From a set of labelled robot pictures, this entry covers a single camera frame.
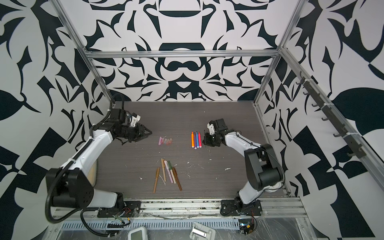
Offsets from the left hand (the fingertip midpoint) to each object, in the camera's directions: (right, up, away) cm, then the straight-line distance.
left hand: (150, 132), depth 81 cm
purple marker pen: (+24, -8, +16) cm, 30 cm away
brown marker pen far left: (+3, -23, +4) cm, 24 cm away
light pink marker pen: (+10, -25, +4) cm, 27 cm away
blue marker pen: (+26, -7, +18) cm, 32 cm away
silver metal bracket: (+26, -43, -14) cm, 52 cm away
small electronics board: (+48, -43, -10) cm, 65 cm away
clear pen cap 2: (+5, -8, +16) cm, 19 cm away
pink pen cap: (+2, -8, +16) cm, 18 cm away
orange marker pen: (+23, -7, +18) cm, 30 cm away
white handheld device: (0, -42, -16) cm, 45 cm away
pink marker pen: (+28, -7, +17) cm, 33 cm away
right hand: (+30, -6, +10) cm, 32 cm away
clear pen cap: (+6, -7, +18) cm, 20 cm away
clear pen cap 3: (+4, -7, +18) cm, 19 cm away
